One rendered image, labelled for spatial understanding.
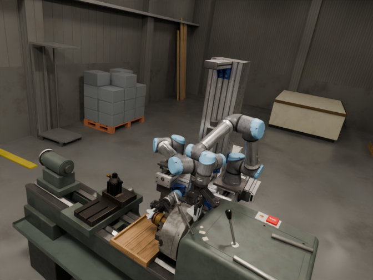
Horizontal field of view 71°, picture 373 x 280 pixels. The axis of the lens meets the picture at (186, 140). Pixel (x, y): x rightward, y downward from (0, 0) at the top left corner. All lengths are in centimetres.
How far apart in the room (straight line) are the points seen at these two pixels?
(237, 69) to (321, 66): 810
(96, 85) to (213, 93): 408
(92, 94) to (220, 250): 506
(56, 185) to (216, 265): 146
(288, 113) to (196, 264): 675
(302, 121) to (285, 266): 666
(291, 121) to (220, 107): 589
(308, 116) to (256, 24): 406
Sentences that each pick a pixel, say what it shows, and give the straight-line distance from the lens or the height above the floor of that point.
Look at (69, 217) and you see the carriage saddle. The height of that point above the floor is 92.
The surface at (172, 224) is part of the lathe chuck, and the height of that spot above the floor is 120.
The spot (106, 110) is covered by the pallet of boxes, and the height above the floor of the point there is 49.
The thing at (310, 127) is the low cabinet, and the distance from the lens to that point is 789.
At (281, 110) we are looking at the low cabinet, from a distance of 784.
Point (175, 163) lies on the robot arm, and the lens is 169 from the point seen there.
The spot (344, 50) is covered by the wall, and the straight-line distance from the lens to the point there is 1005.
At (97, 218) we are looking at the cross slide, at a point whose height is 97.
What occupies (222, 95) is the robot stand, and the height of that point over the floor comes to 177.
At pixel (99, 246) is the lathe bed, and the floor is 76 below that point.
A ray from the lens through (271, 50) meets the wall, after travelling 1015.
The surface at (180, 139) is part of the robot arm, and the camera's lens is 210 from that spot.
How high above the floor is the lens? 216
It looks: 22 degrees down
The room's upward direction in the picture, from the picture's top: 8 degrees clockwise
